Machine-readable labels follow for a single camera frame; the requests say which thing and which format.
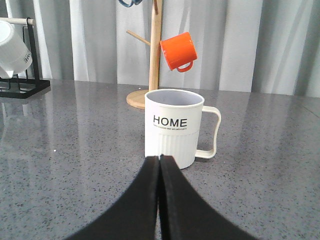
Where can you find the cream HOME mug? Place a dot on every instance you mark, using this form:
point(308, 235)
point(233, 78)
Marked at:
point(172, 125)

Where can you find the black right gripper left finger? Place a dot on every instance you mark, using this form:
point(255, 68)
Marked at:
point(133, 216)

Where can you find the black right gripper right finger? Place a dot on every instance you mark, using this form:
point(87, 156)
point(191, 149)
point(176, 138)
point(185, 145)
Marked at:
point(184, 215)

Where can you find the orange enamel mug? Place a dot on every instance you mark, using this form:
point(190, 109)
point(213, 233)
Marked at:
point(179, 52)

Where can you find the white ribbed hanging mug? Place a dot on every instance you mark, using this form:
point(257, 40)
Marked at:
point(15, 57)

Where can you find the wooden mug tree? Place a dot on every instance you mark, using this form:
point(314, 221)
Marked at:
point(136, 99)

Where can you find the black rack with wooden bar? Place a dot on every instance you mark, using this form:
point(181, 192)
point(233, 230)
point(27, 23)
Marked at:
point(27, 83)

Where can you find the blue enamel mug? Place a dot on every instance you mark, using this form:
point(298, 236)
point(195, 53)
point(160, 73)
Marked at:
point(129, 3)

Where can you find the grey curtain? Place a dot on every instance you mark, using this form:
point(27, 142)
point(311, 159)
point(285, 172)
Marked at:
point(264, 46)

